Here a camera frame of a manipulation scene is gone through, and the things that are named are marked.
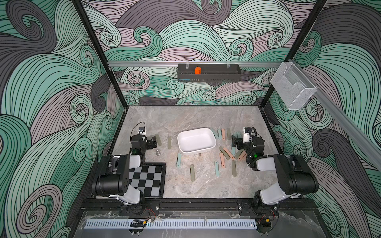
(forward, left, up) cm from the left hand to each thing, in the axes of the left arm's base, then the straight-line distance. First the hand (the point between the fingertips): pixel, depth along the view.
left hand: (147, 135), depth 94 cm
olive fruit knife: (-10, -58, -5) cm, 59 cm away
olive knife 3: (+7, -56, -7) cm, 57 cm away
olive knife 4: (-9, -50, -6) cm, 51 cm away
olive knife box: (-21, -29, -7) cm, 37 cm away
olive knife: (+2, -6, -8) cm, 10 cm away
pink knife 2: (+8, -52, -6) cm, 53 cm away
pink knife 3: (-11, -61, -5) cm, 62 cm away
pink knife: (-14, -48, -6) cm, 51 cm away
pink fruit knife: (-9, -53, -6) cm, 54 cm away
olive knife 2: (-19, -55, -7) cm, 58 cm away
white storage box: (0, -31, -5) cm, 32 cm away
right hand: (0, -61, +1) cm, 61 cm away
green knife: (+8, -49, -6) cm, 50 cm away
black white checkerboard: (-26, -6, -3) cm, 27 cm away
